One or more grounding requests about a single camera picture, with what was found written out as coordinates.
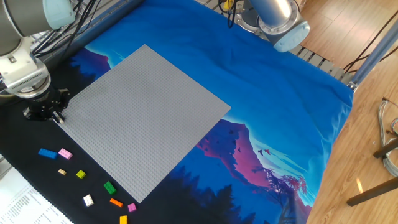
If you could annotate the dark tripod leg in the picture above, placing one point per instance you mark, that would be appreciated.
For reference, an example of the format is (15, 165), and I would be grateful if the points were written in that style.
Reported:
(373, 191)
(385, 148)

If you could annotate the yellow Lego brick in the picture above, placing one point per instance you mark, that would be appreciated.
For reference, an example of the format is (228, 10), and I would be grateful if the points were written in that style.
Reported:
(123, 220)

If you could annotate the aluminium frame post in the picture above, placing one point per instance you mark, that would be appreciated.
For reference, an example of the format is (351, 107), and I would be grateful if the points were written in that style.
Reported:
(373, 56)

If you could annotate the grey Lego baseplate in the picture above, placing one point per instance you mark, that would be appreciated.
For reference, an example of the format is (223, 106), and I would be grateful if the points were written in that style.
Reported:
(140, 124)

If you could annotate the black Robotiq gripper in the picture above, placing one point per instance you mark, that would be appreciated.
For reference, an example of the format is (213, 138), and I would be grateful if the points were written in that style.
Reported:
(46, 102)

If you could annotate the orange Lego brick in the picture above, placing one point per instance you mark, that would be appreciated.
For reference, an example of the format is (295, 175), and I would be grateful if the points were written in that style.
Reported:
(116, 202)

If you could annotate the light pink Lego brick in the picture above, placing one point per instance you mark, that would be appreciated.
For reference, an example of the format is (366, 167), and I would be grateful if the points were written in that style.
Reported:
(65, 153)

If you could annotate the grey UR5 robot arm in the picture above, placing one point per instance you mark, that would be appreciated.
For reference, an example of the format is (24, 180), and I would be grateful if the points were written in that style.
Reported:
(280, 15)

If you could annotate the small tan Lego brick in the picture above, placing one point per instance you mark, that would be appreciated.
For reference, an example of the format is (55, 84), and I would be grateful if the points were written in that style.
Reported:
(62, 172)

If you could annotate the small lime Lego brick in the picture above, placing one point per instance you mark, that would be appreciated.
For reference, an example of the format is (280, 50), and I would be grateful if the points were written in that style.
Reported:
(81, 174)

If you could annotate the small magenta Lego brick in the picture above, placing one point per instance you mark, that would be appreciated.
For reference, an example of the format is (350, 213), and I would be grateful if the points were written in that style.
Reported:
(132, 207)

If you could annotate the printed white paper sheets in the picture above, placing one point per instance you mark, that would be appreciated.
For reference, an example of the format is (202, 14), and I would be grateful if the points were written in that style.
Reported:
(25, 205)

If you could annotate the white Lego brick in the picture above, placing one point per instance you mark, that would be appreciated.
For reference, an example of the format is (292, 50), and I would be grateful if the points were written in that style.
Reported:
(88, 200)

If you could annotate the aluminium frame rail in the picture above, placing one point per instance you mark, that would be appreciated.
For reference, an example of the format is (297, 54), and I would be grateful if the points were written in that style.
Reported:
(118, 14)

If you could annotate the blue mountain print cloth mat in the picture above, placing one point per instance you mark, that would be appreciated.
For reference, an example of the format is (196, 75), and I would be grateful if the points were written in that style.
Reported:
(264, 93)

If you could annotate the small yellow object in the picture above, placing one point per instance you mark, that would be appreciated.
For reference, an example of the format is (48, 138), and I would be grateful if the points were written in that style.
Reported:
(228, 3)

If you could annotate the dark green Lego brick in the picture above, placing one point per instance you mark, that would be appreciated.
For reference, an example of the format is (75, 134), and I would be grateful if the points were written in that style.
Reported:
(110, 188)

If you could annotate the long blue Lego brick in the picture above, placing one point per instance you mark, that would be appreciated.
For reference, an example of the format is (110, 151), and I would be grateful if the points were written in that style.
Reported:
(48, 153)

